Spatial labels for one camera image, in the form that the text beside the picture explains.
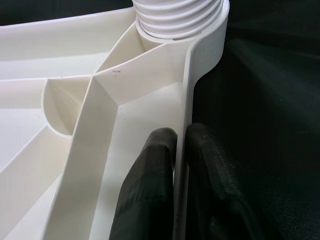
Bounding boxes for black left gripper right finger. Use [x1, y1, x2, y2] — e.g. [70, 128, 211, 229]
[184, 123, 266, 240]

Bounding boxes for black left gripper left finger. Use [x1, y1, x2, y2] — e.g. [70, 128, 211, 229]
[108, 127, 178, 240]

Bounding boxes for white plastic children table top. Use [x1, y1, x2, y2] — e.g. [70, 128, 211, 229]
[0, 0, 230, 240]

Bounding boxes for white tapered plastic table leg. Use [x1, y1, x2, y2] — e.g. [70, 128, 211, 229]
[134, 0, 226, 40]

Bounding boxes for black table cloth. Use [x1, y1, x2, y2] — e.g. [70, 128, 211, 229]
[0, 0, 320, 240]

